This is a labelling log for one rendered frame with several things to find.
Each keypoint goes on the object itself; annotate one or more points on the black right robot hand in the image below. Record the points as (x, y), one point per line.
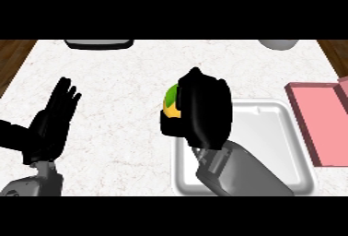
(203, 110)

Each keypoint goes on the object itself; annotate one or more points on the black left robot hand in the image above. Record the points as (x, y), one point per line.
(48, 123)

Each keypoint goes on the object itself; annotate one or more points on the yellow and green lemon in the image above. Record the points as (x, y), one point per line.
(171, 102)

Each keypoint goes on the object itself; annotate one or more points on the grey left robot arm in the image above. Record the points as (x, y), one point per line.
(33, 181)

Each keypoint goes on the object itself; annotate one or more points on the white tray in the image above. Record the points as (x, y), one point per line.
(271, 135)

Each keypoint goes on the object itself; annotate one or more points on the pink cardboard box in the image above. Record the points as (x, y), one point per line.
(322, 123)

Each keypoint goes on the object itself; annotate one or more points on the grey round bowl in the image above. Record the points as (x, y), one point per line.
(278, 44)

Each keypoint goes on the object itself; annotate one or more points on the black and grey appliance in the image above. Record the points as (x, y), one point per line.
(98, 44)

